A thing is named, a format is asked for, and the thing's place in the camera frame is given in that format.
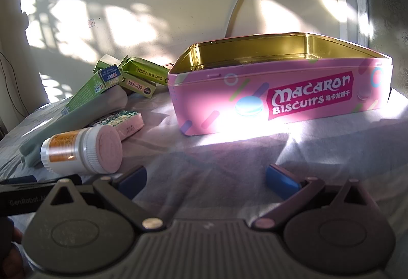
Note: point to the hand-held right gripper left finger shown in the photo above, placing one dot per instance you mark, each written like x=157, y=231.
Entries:
x=133, y=179

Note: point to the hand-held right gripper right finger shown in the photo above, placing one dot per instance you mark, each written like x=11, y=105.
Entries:
x=282, y=179

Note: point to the floral pink tissue pack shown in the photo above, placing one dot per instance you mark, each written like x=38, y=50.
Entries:
x=127, y=121

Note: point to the white bottle with pink cap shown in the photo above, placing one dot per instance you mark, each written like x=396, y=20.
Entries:
x=79, y=150

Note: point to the green wipes packet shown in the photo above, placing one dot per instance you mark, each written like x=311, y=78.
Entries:
x=79, y=119

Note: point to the pink biscuit tin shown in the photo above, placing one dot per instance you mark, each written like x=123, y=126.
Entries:
x=287, y=97

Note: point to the green box with blue logo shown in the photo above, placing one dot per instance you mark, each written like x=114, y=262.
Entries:
x=138, y=86

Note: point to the long green box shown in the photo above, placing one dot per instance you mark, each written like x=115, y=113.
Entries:
x=83, y=95

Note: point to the green box with blue end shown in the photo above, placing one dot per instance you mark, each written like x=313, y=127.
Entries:
x=111, y=76

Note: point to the dark green box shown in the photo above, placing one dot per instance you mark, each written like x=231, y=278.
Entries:
x=143, y=70

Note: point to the small wall sticker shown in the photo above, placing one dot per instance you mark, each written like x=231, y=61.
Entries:
x=91, y=22

